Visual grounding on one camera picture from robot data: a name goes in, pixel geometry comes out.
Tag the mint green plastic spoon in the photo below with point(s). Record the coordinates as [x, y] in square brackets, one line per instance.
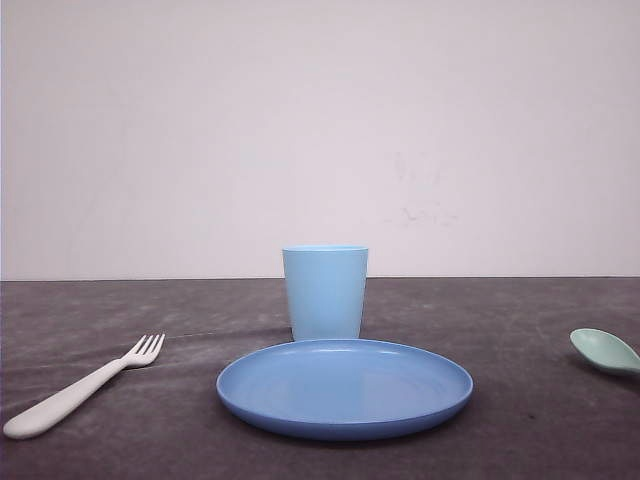
[605, 351]

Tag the white plastic fork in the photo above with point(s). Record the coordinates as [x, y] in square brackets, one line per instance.
[49, 412]

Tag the light blue plastic cup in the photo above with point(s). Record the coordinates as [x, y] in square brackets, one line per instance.
[325, 286]

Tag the blue plastic plate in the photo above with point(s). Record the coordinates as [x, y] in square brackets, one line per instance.
[344, 390]

